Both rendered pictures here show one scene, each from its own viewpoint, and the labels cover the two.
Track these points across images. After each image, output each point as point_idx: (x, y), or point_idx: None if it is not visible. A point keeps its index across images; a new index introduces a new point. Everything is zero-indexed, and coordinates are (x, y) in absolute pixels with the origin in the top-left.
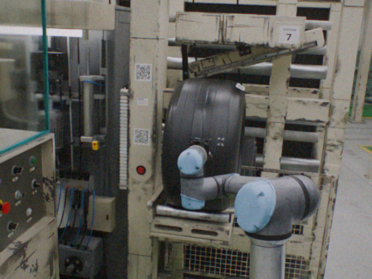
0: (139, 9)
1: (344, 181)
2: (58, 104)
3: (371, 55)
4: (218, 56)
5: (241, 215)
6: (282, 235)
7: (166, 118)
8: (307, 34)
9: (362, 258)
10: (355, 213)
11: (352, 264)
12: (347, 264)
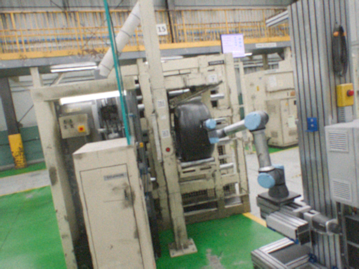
0: (154, 76)
1: None
2: (111, 132)
3: None
4: (181, 94)
5: (249, 125)
6: (264, 127)
7: (180, 119)
8: None
9: (254, 186)
10: None
11: (251, 189)
12: (250, 190)
